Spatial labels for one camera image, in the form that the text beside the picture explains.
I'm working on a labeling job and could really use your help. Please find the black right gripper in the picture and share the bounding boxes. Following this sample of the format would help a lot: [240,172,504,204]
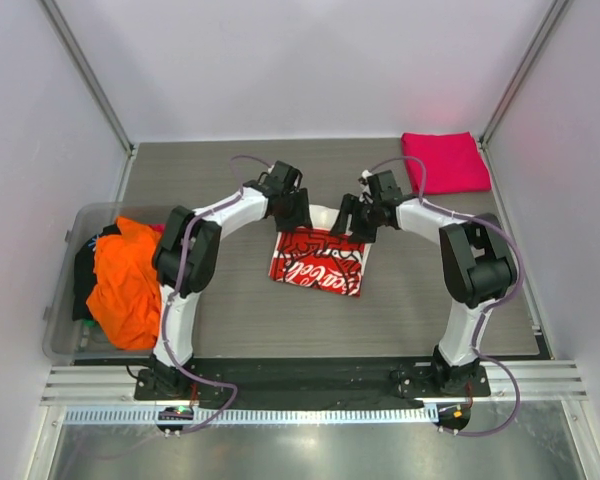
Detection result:
[330,193,383,244]

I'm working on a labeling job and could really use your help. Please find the white t-shirt with red print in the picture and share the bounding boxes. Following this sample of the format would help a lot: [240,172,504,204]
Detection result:
[269,205,371,297]

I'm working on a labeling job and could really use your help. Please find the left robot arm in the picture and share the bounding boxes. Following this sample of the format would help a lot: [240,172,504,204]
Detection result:
[134,161,312,400]

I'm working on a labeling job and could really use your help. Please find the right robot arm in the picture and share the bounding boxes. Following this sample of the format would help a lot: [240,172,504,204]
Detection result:
[330,170,522,396]

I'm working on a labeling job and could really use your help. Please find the folded magenta t-shirt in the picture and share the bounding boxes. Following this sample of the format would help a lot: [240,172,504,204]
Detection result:
[401,132,491,195]

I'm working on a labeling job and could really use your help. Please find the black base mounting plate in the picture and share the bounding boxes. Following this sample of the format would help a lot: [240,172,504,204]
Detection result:
[134,357,491,411]

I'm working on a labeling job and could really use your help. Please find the orange t-shirt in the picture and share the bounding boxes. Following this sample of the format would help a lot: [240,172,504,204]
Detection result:
[86,216,161,351]

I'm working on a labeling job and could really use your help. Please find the clear plastic bin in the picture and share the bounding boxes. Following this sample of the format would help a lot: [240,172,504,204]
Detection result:
[42,202,175,365]

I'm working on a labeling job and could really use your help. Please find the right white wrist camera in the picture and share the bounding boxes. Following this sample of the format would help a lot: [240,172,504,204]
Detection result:
[358,170,373,186]

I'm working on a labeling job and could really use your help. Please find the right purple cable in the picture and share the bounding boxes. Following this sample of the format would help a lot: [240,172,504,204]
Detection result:
[369,155,526,439]

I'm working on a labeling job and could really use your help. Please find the white slotted cable duct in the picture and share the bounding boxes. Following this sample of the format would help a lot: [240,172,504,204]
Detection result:
[64,404,438,426]

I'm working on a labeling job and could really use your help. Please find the aluminium front rail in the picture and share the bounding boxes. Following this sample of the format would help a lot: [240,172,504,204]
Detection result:
[40,360,587,406]

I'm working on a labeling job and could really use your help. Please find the right aluminium frame post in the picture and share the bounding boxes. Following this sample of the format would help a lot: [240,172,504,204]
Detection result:
[478,0,574,146]

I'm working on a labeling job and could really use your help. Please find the aluminium frame post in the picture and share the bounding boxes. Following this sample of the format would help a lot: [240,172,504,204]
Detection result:
[478,0,574,146]
[39,0,139,159]

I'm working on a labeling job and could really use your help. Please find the left aluminium frame post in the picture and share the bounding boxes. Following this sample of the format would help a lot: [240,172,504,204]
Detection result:
[39,0,139,159]

